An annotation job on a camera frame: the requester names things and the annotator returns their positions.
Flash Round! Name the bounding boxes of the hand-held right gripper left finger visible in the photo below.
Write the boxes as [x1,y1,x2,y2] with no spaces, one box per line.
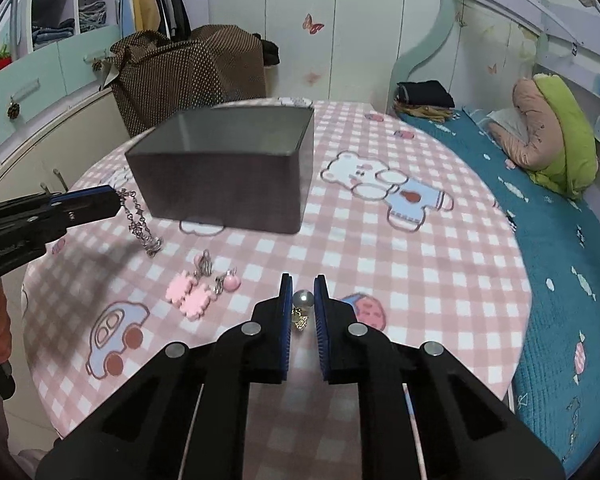
[35,272,295,480]

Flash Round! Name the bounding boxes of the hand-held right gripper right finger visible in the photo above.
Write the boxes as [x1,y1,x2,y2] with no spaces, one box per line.
[314,274,566,480]

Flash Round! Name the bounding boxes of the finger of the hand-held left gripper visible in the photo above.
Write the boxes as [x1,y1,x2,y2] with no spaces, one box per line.
[0,196,122,286]
[0,185,122,226]

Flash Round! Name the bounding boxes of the pearl drop earring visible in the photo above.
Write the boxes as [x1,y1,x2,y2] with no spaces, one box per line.
[290,289,315,333]

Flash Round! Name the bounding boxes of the silver chain necklace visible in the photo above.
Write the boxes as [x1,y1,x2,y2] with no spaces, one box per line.
[115,187,163,258]

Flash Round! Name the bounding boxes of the grey metal tin box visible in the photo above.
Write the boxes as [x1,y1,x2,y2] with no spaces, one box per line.
[125,106,315,235]

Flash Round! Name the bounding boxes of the white low cabinet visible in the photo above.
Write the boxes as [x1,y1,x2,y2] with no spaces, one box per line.
[0,87,131,211]

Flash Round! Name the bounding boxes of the teal drawer unit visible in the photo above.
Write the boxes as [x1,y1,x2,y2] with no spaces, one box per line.
[0,27,126,148]

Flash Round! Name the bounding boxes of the pink flower earring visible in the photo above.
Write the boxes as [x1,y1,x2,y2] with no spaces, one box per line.
[182,269,241,320]
[166,250,216,306]

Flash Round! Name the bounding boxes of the folded jeans stack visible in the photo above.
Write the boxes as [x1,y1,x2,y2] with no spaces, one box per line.
[77,0,110,31]
[32,19,76,47]

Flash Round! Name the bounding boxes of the grey metal handrail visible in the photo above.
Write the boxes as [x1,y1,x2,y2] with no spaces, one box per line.
[0,0,27,36]

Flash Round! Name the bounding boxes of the pink checkered tablecloth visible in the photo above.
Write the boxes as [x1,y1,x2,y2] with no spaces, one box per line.
[22,97,533,480]

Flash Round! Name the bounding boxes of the brown polka dot cloth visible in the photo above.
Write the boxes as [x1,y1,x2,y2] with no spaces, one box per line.
[110,24,268,138]

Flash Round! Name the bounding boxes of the row of hanging clothes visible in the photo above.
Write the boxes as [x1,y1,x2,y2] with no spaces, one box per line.
[115,0,193,43]

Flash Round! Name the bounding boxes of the black cloth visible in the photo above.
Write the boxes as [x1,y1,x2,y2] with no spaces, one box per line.
[252,34,281,67]

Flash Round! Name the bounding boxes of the tan folded garment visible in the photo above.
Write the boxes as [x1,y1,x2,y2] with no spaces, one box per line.
[397,102,453,122]

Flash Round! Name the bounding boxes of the blue patterned bed sheet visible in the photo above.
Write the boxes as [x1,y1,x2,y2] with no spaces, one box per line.
[395,105,600,478]

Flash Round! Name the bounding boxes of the white wardrobe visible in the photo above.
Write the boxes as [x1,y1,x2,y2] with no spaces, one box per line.
[180,0,448,111]

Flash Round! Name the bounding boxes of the dark folded garment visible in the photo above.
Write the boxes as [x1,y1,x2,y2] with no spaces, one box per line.
[396,80,456,108]

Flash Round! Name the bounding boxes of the white pillow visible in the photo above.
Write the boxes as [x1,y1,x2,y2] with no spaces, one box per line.
[485,107,523,136]

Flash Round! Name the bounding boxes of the pink butterfly sticker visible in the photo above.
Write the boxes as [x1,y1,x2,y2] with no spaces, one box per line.
[302,12,326,36]

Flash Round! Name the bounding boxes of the pink rolled quilt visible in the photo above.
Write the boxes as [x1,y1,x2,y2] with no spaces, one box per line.
[487,76,568,171]

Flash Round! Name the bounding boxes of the green rolled quilt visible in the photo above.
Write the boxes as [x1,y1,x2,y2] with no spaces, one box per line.
[527,74,599,197]

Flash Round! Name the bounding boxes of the teal bunk bed frame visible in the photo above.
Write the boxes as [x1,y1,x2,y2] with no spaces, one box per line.
[387,0,600,126]

